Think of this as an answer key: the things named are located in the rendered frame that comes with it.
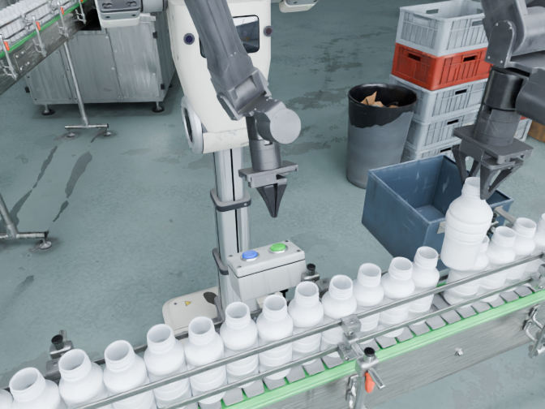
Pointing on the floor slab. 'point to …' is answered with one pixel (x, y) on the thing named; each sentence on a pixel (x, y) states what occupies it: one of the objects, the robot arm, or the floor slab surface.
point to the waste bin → (376, 128)
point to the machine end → (107, 65)
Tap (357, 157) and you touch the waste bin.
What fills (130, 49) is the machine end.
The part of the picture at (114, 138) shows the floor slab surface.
